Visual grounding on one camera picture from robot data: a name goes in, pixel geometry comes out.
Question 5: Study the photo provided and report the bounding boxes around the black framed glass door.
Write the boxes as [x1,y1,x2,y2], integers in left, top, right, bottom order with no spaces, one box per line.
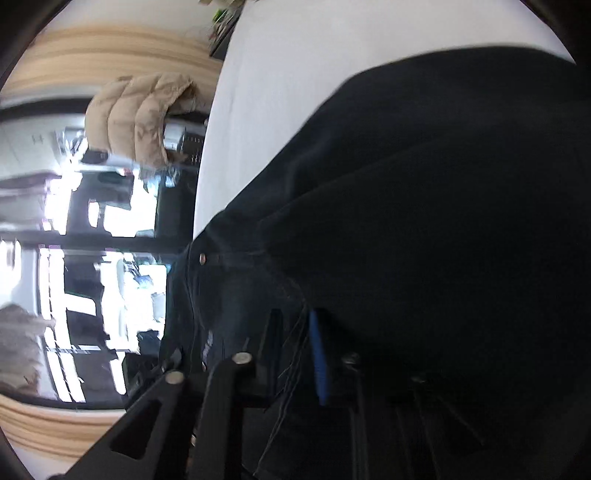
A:
[0,95,208,411]

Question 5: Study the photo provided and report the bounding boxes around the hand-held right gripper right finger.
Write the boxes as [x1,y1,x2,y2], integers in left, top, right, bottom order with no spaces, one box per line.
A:
[308,308,490,480]

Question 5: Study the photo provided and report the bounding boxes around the bed with white sheet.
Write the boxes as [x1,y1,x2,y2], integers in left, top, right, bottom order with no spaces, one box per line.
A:
[191,0,575,241]

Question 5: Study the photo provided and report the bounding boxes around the beige puffer jacket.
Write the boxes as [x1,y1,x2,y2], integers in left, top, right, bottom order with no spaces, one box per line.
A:
[85,73,197,169]

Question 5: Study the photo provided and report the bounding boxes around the beige curtain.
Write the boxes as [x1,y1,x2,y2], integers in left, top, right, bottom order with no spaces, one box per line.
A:
[0,394,132,463]

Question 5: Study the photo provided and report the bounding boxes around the grey fuzzy cloth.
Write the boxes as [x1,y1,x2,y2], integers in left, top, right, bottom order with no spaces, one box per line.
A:
[0,302,56,398]

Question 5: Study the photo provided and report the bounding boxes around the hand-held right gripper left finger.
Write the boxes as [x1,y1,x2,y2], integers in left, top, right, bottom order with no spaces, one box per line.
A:
[65,308,284,480]

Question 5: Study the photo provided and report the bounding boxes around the black denim pants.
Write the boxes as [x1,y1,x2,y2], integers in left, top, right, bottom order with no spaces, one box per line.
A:
[159,46,591,480]

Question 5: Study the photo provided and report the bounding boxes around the grey nightstand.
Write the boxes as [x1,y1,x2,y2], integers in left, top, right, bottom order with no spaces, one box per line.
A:
[209,25,241,60]

